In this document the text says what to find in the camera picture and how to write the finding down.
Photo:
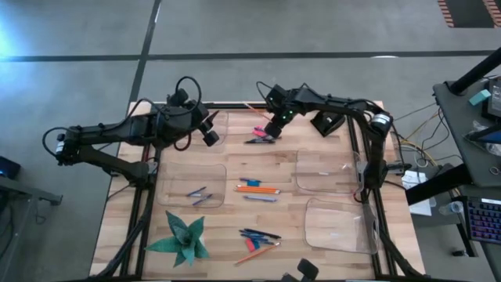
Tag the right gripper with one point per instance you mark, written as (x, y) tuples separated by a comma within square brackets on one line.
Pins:
[(283, 116)]

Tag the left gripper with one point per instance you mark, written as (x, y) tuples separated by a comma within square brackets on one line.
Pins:
[(188, 119)]

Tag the lilac grey pen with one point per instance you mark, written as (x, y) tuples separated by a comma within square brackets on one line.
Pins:
[(260, 198)]

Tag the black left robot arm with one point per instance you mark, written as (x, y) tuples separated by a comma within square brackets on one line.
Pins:
[(117, 131)]

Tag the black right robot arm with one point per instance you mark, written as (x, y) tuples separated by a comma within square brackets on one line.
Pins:
[(336, 106)]

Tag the clear plastic bin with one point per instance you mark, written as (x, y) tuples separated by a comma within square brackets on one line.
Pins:
[(313, 164), (176, 184), (332, 219), (221, 133)]

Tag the black desktop device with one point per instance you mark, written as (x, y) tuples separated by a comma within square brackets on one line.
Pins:
[(328, 122)]

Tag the blue pen white print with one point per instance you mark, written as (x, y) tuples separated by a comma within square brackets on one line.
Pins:
[(262, 240)]

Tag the green artificial succulent plant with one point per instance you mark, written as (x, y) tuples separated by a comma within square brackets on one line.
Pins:
[(184, 239)]

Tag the black rounded object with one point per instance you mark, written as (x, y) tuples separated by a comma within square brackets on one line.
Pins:
[(307, 269)]

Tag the white paper sheet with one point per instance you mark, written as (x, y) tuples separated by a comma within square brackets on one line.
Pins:
[(411, 182)]

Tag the black desk beam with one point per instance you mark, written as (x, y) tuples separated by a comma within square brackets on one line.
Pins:
[(438, 184)]

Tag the grey side desk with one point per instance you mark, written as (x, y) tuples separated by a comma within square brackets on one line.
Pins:
[(462, 117)]

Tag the clear plastic bottle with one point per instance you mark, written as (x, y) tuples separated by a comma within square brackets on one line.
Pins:
[(450, 207)]

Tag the black metal cart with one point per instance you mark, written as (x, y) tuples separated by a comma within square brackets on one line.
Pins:
[(31, 192)]

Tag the teal box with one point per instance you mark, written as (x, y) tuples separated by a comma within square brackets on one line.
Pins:
[(480, 97)]

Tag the black box blue light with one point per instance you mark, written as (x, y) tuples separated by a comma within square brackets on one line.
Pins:
[(8, 168)]

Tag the black pole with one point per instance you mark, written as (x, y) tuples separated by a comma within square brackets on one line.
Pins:
[(477, 70)]

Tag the black tablet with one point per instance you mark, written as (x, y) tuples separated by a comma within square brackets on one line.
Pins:
[(495, 98)]

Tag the dark mat orange stripes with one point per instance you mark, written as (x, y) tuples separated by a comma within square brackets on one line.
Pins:
[(469, 13)]

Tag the backlit keyboard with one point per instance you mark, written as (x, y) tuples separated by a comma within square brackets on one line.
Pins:
[(485, 221)]

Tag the black metal table frame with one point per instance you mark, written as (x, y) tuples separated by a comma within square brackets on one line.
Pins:
[(235, 105)]

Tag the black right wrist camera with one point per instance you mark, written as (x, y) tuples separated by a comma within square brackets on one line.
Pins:
[(276, 96)]

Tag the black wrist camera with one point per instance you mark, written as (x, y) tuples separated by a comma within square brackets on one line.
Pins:
[(276, 96), (179, 96)]

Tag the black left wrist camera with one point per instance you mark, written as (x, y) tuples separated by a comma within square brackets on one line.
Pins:
[(179, 96)]

